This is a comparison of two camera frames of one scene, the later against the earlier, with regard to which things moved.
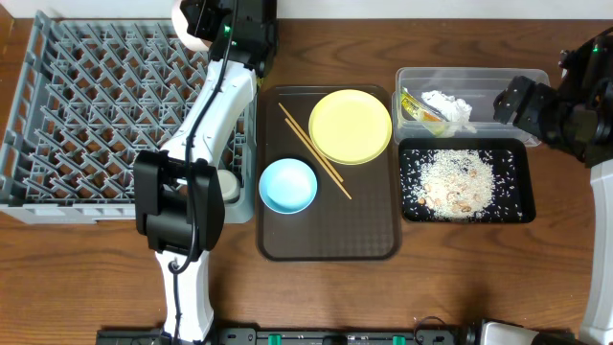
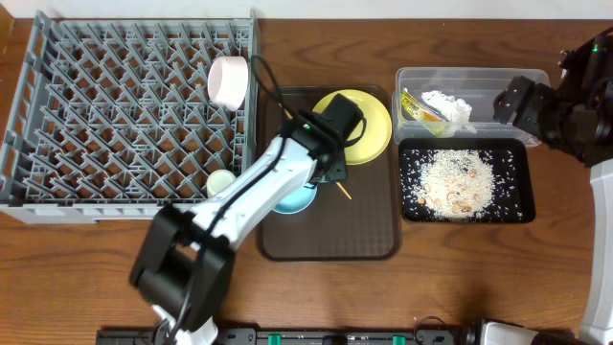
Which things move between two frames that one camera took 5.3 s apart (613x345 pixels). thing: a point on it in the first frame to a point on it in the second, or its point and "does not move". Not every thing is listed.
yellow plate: (350, 126) does not move
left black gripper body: (192, 12) to (332, 172)
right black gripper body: (541, 115) does not move
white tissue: (455, 110) does not move
